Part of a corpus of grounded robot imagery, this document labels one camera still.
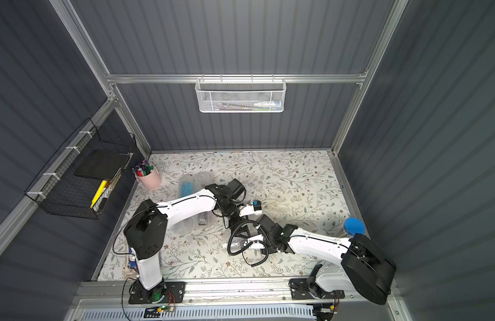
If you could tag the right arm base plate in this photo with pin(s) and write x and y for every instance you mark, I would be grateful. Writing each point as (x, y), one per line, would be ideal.
(301, 290)

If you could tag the black notebook in basket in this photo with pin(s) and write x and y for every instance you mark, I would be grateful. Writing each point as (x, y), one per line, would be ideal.
(101, 164)

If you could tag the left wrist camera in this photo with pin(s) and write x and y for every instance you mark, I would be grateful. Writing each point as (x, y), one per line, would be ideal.
(255, 208)

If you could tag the pink marker cup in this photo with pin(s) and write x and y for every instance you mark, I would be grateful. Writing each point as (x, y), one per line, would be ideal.
(147, 175)

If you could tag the aluminium front rail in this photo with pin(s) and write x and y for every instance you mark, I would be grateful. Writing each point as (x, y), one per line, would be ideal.
(218, 291)

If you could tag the black wire wall basket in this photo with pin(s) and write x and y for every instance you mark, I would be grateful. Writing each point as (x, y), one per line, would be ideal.
(80, 182)

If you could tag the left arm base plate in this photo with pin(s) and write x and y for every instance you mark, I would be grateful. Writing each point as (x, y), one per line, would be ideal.
(163, 293)

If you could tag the blue sticker sheet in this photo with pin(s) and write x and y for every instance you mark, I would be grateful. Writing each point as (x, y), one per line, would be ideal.
(132, 265)

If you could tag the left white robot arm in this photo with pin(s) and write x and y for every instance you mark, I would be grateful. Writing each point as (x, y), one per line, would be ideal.
(145, 231)

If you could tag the blue-lid pencil jar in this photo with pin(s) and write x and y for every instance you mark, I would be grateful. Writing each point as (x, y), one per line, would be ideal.
(353, 226)

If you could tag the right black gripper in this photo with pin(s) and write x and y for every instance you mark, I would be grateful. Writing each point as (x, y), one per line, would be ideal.
(256, 229)

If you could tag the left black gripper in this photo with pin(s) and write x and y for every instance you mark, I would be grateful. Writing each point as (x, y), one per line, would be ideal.
(234, 217)

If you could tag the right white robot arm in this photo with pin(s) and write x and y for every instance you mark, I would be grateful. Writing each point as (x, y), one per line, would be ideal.
(345, 264)

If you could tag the white ventilated cable duct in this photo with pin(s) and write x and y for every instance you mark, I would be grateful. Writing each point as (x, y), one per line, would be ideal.
(230, 312)

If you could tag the dark purple labelled bottle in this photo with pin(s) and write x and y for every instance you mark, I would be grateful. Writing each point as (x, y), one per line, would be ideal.
(202, 219)

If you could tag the white wire wall basket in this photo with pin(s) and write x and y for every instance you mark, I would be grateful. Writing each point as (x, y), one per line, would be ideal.
(241, 97)

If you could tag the blue liquid glass bottle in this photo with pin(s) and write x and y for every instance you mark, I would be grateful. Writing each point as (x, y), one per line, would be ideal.
(186, 188)

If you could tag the yellow highlighter in basket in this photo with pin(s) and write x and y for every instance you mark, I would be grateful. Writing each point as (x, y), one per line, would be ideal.
(103, 186)

